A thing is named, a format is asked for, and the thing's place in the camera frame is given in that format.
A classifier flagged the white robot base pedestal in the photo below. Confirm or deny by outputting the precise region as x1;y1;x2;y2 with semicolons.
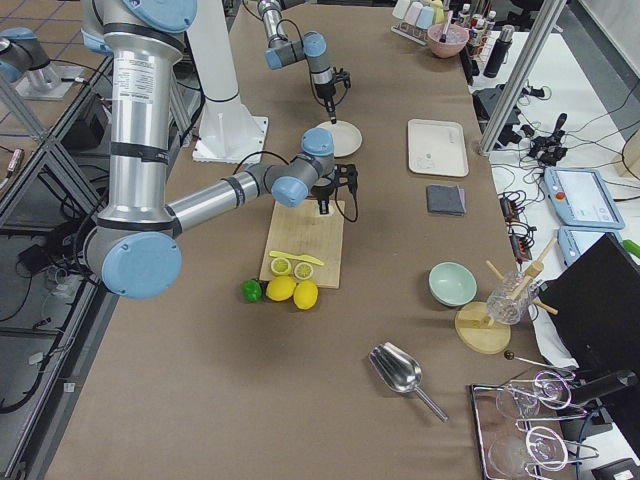
187;0;268;163

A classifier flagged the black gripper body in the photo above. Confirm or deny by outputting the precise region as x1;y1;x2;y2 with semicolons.
312;67;351;112
311;163;358;201

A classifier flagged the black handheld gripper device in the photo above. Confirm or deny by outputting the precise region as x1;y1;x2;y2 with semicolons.
527;113;567;167

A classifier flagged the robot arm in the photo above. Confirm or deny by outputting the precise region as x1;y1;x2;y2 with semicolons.
82;1;357;299
257;0;351;124

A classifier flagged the lemon half left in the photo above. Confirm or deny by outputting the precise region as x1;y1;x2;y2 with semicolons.
270;256;293;276

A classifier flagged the green lime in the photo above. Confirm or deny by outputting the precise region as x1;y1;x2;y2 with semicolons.
241;279;263;303

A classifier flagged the lemon half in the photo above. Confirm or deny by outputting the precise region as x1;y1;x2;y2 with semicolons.
270;256;293;276
293;262;315;281

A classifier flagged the aluminium frame post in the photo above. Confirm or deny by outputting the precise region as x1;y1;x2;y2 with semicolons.
478;0;567;157

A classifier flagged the pink plastic cup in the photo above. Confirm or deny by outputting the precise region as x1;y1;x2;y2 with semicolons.
403;1;424;26

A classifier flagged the whole yellow lemon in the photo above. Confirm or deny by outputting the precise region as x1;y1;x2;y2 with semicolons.
293;280;319;310
266;276;297;302

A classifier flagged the blue teach pendant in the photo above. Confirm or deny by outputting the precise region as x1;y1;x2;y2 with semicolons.
543;167;625;230
557;225;622;267

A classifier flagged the cream round plate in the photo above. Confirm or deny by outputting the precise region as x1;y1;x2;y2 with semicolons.
317;120;362;158

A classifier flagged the cream rectangular tray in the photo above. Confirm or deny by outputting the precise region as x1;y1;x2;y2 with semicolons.
407;119;469;178

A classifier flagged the wooden cutting board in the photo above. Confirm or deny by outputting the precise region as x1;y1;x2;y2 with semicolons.
259;200;345;289

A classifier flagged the pink bowl with ice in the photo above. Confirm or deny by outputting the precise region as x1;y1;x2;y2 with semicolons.
427;24;470;58

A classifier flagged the yellow plastic cup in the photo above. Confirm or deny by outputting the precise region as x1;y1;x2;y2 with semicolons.
431;0;446;24

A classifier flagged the lemon half right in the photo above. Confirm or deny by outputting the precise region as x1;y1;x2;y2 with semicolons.
293;262;315;281

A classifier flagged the white mint plastic cup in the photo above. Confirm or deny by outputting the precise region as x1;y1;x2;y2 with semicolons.
392;0;412;21

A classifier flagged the metal muddler tool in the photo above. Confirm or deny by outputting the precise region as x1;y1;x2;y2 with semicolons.
439;10;453;43

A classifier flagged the lower wine glass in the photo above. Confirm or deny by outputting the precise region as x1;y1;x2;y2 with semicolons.
488;426;569;479

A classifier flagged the metal scoop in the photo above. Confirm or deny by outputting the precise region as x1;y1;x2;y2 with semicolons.
369;342;449;422

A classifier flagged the mint green bowl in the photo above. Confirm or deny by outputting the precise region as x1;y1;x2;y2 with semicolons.
428;262;477;307

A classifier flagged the clear textured glass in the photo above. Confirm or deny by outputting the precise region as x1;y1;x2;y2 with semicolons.
486;271;541;325

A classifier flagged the metal glass rack tray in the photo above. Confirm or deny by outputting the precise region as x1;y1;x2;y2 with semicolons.
470;384;599;479

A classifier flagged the yellow plastic knife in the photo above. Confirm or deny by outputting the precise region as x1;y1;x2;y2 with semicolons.
268;250;325;266

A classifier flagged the wooden glass stand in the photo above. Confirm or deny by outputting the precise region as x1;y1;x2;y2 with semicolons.
455;237;558;354

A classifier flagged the grey folded cloth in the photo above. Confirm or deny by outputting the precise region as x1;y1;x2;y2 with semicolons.
426;184;466;216

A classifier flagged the blue plastic cup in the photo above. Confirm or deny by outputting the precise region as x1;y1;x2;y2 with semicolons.
416;5;435;30

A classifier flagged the black monitor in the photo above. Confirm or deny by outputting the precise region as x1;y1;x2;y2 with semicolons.
538;232;640;381

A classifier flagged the wine glass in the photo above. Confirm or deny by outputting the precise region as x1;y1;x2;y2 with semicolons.
488;426;569;479
496;370;571;420

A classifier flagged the black thermos bottle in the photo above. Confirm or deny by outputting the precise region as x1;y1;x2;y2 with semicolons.
483;24;515;78

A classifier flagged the upper wine glass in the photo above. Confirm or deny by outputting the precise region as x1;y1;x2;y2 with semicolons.
496;370;571;420

